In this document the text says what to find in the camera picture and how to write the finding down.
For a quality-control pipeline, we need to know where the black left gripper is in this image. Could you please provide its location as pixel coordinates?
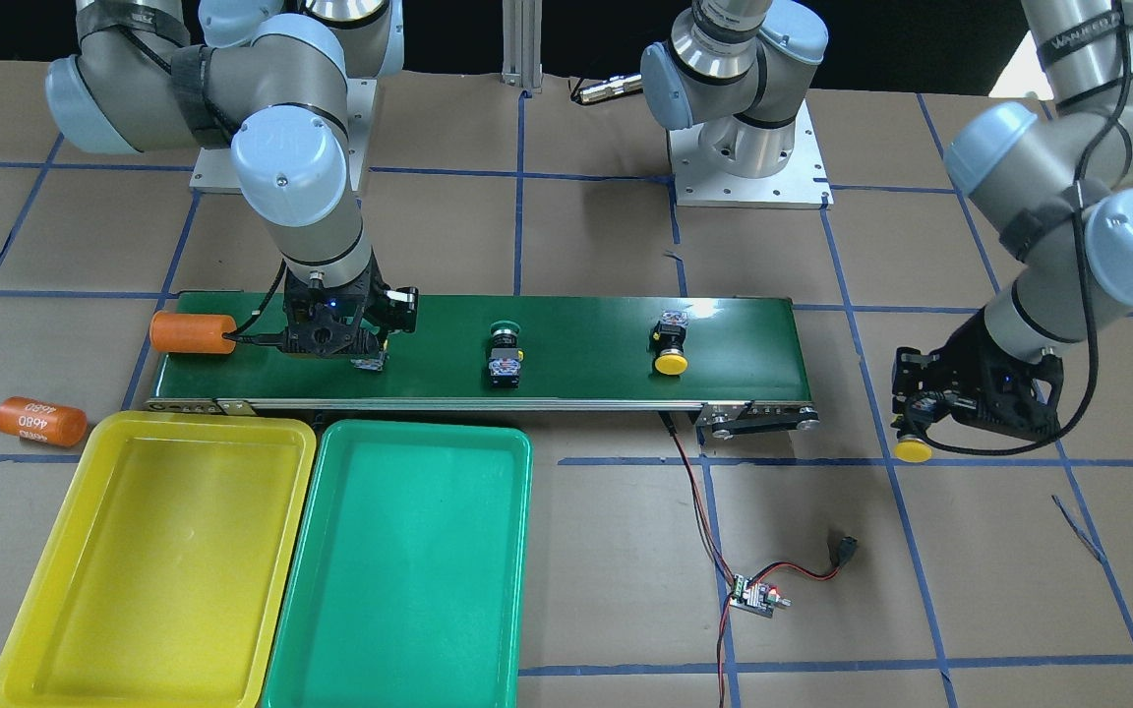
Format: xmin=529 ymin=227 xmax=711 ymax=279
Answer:
xmin=891 ymin=329 xmax=1064 ymax=440

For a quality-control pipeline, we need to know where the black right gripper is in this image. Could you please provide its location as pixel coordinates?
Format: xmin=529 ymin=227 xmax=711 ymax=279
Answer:
xmin=283 ymin=265 xmax=419 ymax=336

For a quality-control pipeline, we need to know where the yellow push button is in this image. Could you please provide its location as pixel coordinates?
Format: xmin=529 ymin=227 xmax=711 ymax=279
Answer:
xmin=891 ymin=413 xmax=934 ymax=463
xmin=649 ymin=310 xmax=689 ymax=377

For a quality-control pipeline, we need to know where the lone green push button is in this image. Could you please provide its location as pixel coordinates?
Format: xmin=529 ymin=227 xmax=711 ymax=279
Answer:
xmin=487 ymin=319 xmax=523 ymax=389

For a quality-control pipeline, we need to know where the plain orange cylinder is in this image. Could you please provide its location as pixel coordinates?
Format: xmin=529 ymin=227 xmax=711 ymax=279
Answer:
xmin=150 ymin=312 xmax=237 ymax=355

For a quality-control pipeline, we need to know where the orange cylinder with white numbers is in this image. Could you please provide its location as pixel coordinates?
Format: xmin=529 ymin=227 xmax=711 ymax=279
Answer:
xmin=0 ymin=396 xmax=90 ymax=447

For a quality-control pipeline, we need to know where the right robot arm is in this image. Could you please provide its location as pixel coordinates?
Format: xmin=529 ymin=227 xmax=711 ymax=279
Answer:
xmin=44 ymin=1 xmax=418 ymax=358

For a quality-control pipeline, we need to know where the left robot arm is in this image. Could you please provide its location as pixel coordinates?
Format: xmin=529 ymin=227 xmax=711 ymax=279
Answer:
xmin=639 ymin=1 xmax=1133 ymax=451

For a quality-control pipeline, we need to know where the black barrel power connector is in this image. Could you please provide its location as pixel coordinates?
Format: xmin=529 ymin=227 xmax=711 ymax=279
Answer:
xmin=830 ymin=535 xmax=859 ymax=574

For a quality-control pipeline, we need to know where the green conveyor belt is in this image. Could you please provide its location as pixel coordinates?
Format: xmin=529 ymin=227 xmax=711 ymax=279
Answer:
xmin=146 ymin=291 xmax=819 ymax=440

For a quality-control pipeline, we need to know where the small controller circuit board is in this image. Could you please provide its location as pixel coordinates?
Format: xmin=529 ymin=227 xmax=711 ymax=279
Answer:
xmin=729 ymin=574 xmax=791 ymax=619

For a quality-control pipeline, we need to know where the green tray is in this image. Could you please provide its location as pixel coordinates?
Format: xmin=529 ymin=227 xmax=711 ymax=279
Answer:
xmin=262 ymin=420 xmax=533 ymax=707

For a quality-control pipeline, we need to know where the yellow tray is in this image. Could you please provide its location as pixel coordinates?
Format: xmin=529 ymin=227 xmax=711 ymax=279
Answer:
xmin=0 ymin=412 xmax=318 ymax=707

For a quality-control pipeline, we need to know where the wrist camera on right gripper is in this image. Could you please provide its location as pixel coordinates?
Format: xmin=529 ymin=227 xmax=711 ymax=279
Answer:
xmin=224 ymin=297 xmax=386 ymax=360

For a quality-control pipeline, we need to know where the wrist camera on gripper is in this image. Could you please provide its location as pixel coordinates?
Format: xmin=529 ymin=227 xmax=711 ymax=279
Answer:
xmin=224 ymin=297 xmax=386 ymax=360
xmin=893 ymin=355 xmax=1099 ymax=457

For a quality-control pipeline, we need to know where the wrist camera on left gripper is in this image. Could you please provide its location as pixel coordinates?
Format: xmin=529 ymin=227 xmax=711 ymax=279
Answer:
xmin=893 ymin=355 xmax=1099 ymax=457

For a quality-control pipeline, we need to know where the red black power wire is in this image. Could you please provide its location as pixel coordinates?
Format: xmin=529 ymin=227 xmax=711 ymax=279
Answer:
xmin=661 ymin=413 xmax=838 ymax=708

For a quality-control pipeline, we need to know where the aluminium frame post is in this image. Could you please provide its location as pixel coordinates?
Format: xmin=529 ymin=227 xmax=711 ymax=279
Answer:
xmin=501 ymin=0 xmax=543 ymax=94

